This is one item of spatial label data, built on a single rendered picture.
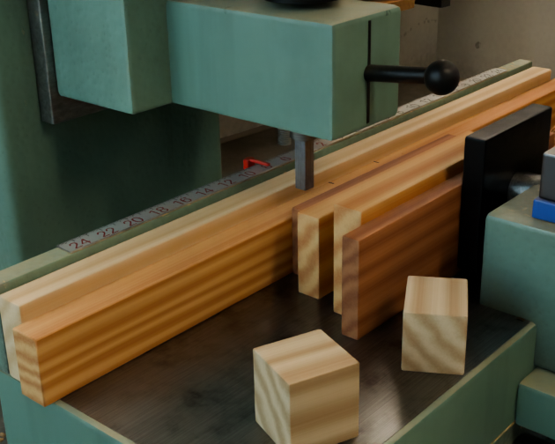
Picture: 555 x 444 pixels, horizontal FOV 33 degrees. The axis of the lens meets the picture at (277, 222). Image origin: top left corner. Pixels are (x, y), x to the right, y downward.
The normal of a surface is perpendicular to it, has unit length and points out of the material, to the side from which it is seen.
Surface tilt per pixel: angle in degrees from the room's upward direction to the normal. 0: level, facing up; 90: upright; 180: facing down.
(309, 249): 90
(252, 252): 90
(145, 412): 0
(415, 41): 90
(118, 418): 0
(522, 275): 90
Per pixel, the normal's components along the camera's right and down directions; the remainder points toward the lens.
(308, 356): -0.02, -0.92
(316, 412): 0.47, 0.34
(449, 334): -0.18, 0.40
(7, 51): 0.76, 0.25
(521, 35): -0.72, 0.29
